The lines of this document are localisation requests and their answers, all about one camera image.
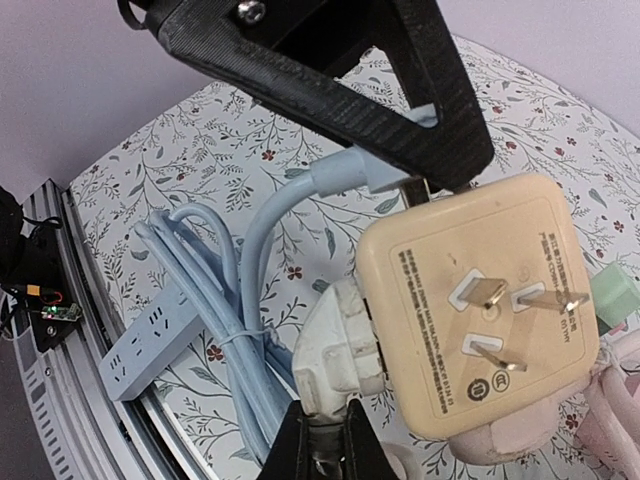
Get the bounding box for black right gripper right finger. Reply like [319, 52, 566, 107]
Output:
[344, 399, 399, 480]

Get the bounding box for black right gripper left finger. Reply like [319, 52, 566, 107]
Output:
[257, 400, 320, 480]

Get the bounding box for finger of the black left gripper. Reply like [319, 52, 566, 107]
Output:
[384, 1, 494, 183]
[117, 0, 496, 184]

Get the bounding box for white power strip plug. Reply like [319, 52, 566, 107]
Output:
[292, 278, 385, 424]

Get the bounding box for beige cube socket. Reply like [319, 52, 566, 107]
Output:
[356, 174, 599, 439]

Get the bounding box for grey-blue round plug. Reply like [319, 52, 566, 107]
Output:
[310, 145, 417, 197]

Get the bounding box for floral table mat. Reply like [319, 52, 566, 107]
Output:
[69, 29, 640, 480]

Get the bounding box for grey-blue power strip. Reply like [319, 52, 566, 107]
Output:
[99, 284, 204, 402]

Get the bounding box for green cube adapter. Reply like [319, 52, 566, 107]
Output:
[590, 262, 639, 337]

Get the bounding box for bundled light cables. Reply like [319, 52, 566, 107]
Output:
[134, 149, 361, 464]

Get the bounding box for pink coiled cable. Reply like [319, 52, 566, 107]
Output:
[384, 324, 640, 480]

